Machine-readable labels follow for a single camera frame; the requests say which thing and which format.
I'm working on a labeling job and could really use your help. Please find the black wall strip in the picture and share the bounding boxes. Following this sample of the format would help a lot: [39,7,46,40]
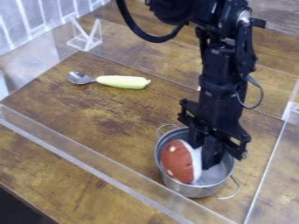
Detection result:
[251,17,267,28]

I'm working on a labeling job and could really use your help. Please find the clear acrylic triangle stand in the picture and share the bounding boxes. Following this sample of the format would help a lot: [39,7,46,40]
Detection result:
[67,19,103,52]

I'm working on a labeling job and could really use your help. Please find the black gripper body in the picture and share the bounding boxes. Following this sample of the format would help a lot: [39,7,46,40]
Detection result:
[178,94,251,160]

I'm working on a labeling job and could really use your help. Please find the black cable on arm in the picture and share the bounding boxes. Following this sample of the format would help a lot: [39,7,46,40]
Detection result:
[115,0,185,44]

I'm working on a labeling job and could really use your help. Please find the red and white plush mushroom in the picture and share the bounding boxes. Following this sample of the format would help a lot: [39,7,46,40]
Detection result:
[161,140,202,184]

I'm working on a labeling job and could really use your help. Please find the silver pot with handles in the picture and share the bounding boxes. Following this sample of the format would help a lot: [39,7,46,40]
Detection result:
[154,124,239,200]

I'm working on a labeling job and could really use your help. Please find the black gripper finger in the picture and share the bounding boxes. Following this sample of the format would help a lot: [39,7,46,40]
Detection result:
[189,128,205,149]
[202,136,225,170]

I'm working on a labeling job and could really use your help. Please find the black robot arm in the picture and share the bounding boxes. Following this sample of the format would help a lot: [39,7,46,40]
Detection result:
[150,0,258,169]

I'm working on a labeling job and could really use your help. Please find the spoon with yellow handle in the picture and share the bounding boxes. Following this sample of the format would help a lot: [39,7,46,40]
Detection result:
[67,72,151,89]

